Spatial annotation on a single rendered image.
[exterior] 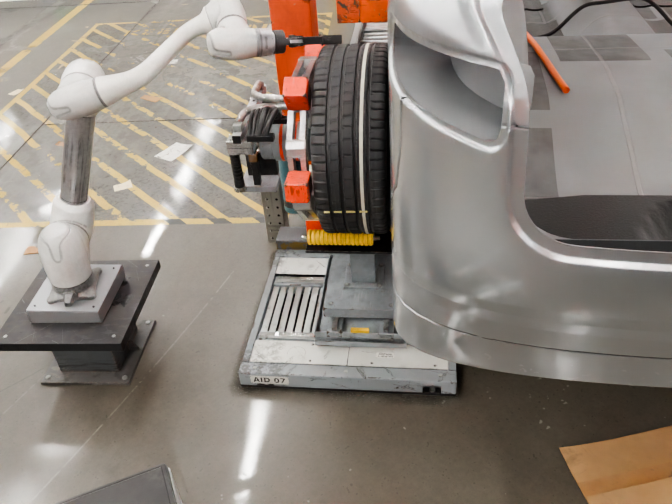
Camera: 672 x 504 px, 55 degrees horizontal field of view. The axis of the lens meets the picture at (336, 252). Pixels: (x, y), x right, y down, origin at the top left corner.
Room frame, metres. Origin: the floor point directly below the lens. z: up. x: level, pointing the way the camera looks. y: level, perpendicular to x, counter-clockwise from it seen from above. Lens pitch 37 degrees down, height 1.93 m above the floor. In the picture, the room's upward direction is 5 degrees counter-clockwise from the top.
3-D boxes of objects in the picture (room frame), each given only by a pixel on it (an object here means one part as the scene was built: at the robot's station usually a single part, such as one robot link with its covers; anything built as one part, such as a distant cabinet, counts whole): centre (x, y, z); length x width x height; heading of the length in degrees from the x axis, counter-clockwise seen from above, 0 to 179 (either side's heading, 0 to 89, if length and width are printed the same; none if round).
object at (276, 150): (2.13, 0.13, 0.85); 0.21 x 0.14 x 0.14; 81
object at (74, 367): (2.01, 1.02, 0.15); 0.50 x 0.50 x 0.30; 84
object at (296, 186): (1.81, 0.10, 0.85); 0.09 x 0.08 x 0.07; 171
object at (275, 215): (2.75, 0.28, 0.21); 0.10 x 0.10 x 0.42; 81
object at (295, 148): (2.12, 0.06, 0.85); 0.54 x 0.07 x 0.54; 171
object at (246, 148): (1.98, 0.29, 0.93); 0.09 x 0.05 x 0.05; 81
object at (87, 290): (1.99, 1.02, 0.39); 0.22 x 0.18 x 0.06; 5
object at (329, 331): (2.07, -0.11, 0.13); 0.50 x 0.36 x 0.10; 171
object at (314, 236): (1.98, -0.02, 0.51); 0.29 x 0.06 x 0.06; 81
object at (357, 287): (2.09, -0.11, 0.32); 0.40 x 0.30 x 0.28; 171
